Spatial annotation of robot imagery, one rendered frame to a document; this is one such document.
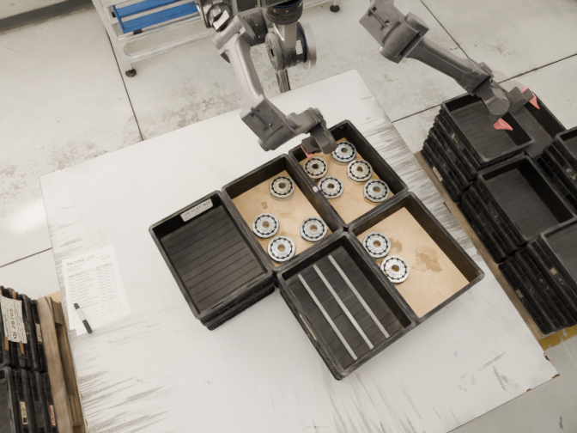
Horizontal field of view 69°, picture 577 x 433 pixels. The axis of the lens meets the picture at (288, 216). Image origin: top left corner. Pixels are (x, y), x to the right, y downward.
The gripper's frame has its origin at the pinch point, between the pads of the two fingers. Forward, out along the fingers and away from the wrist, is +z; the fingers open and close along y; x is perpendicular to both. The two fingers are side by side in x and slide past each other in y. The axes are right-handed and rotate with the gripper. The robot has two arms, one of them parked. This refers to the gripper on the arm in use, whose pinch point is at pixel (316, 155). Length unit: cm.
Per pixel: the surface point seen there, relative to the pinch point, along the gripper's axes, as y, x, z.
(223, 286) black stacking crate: -52, -29, 11
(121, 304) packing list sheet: -91, -14, 24
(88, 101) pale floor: -91, 166, 95
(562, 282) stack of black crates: 80, -82, 43
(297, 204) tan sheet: -13.4, -10.5, 11.5
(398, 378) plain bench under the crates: -9, -83, 24
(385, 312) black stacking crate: -5, -62, 11
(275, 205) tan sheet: -21.6, -7.3, 11.5
